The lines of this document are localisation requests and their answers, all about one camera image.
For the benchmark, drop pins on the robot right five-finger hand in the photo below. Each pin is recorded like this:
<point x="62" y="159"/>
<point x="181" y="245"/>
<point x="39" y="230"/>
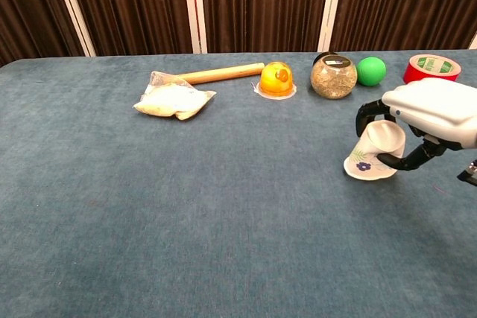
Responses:
<point x="432" y="109"/>

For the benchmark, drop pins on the white paper cup flower print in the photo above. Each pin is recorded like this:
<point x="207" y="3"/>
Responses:
<point x="372" y="154"/>

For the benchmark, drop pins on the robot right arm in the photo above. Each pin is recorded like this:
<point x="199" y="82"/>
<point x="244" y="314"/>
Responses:
<point x="470" y="174"/>

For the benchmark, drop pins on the orange fruit jelly cup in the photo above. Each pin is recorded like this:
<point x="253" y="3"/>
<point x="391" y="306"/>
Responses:
<point x="275" y="79"/>

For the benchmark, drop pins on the red tape roll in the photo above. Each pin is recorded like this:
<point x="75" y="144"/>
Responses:
<point x="421" y="70"/>

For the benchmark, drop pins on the green ball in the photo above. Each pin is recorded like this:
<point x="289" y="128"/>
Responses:
<point x="372" y="71"/>

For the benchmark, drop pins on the round glass jar of grains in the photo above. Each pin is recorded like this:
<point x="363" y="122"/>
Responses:
<point x="333" y="79"/>

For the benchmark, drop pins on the dark brown pleated curtain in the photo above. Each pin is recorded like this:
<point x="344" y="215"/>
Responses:
<point x="261" y="1"/>

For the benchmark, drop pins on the wooden rolling pin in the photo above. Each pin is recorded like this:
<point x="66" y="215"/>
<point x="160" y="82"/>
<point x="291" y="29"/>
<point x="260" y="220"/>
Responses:
<point x="223" y="73"/>

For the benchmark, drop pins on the clear bag of white powder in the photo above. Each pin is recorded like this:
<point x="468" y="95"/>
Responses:
<point x="171" y="101"/>

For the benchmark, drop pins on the blue table cloth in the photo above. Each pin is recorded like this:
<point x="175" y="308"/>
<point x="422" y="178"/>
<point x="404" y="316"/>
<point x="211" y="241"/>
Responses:
<point x="186" y="202"/>

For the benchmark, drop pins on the white screen frame post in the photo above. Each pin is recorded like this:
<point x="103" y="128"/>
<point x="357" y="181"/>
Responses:
<point x="473" y="40"/>
<point x="196" y="9"/>
<point x="331" y="9"/>
<point x="74" y="9"/>

